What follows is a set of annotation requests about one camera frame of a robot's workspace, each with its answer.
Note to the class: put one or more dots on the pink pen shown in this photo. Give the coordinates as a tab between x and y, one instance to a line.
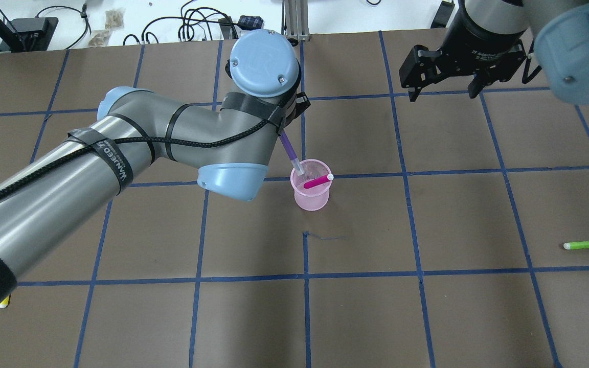
319	181

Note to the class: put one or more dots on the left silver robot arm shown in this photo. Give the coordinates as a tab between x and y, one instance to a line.
44	203

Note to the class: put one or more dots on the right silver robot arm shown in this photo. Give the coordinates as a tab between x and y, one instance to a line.
557	39

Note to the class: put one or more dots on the pink mesh cup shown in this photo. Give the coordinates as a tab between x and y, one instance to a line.
311	199

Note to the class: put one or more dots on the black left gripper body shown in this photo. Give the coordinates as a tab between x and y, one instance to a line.
288	124

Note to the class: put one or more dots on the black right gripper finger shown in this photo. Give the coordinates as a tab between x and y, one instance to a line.
414	90
477	85

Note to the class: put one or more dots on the snack bag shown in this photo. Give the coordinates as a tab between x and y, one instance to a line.
114	19
100	38

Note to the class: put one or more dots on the aluminium frame post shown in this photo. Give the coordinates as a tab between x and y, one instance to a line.
295	20

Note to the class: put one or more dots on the purple pen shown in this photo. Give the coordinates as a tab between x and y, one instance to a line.
291	153

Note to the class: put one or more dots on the small blue black adapter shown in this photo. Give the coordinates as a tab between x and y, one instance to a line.
249	23

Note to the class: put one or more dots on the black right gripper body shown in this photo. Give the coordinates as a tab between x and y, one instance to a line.
480	35

